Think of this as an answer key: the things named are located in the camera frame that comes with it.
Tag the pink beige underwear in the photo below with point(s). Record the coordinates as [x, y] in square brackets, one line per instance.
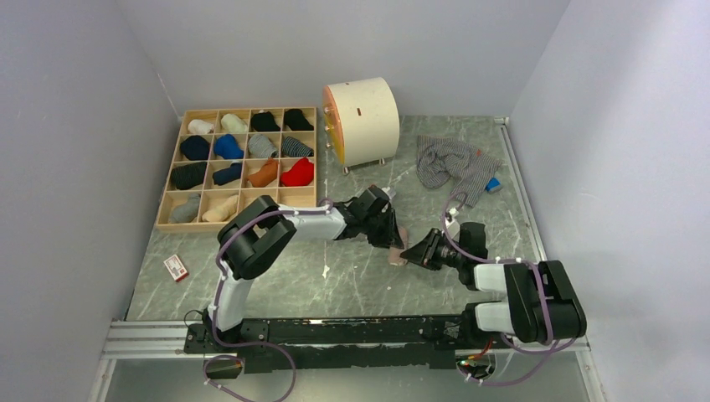
[394, 257]

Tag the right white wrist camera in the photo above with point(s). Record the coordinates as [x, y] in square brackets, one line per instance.
[452, 225]

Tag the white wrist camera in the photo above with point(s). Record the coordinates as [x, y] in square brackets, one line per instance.
[452, 225]
[390, 192]

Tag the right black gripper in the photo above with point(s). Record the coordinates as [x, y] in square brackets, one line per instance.
[424, 253]

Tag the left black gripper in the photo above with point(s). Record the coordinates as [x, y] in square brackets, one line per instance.
[390, 238]

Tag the white rolled sock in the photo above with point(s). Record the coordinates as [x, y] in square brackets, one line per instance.
[200, 127]

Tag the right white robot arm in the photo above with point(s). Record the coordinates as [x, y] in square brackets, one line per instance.
[533, 303]

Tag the dark navy rolled sock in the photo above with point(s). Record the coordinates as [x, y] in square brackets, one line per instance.
[228, 174]

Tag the aluminium frame rail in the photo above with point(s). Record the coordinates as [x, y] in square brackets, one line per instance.
[165, 340]

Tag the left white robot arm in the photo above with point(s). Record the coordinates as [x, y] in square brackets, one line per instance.
[254, 239]

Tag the striped dark rolled sock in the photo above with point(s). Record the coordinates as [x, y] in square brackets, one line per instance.
[293, 147]

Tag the black ribbed rolled sock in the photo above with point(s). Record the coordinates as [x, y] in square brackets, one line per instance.
[184, 177]

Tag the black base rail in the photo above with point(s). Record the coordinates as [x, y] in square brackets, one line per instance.
[270, 344]

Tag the blue rolled sock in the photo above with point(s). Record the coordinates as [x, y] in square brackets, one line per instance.
[228, 148]

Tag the blue small object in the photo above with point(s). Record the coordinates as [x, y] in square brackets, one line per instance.
[493, 186]

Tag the black rolled sock right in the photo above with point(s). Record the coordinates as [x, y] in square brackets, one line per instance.
[296, 120]

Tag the cream rolled sock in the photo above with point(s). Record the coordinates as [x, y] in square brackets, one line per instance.
[233, 124]

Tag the grey striped underwear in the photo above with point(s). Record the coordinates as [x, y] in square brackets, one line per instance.
[441, 159]

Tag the cream cylindrical drum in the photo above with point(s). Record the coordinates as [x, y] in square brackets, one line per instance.
[362, 121]

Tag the light grey rolled sock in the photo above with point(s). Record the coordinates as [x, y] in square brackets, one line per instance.
[186, 212]

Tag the orange rolled sock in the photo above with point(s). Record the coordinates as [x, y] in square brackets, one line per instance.
[266, 175]

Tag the red white small card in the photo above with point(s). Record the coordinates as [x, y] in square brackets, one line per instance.
[175, 267]

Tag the red rolled sock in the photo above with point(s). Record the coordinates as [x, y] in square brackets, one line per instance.
[301, 174]

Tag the wooden compartment tray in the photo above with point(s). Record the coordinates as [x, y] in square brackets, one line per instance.
[220, 204]

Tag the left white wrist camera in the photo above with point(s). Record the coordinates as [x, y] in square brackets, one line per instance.
[390, 192]

